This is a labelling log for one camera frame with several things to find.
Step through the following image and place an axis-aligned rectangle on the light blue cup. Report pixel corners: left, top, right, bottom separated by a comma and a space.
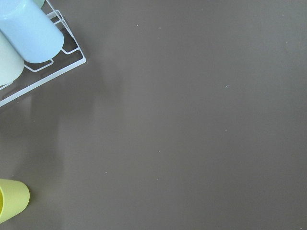
0, 0, 64, 64

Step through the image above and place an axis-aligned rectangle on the white wire cup rack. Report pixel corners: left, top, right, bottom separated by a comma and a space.
0, 0, 86, 106

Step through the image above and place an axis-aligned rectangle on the yellow cup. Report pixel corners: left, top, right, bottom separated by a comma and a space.
0, 179, 30, 223

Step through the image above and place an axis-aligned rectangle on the white cup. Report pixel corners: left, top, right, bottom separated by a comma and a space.
0, 32, 24, 86

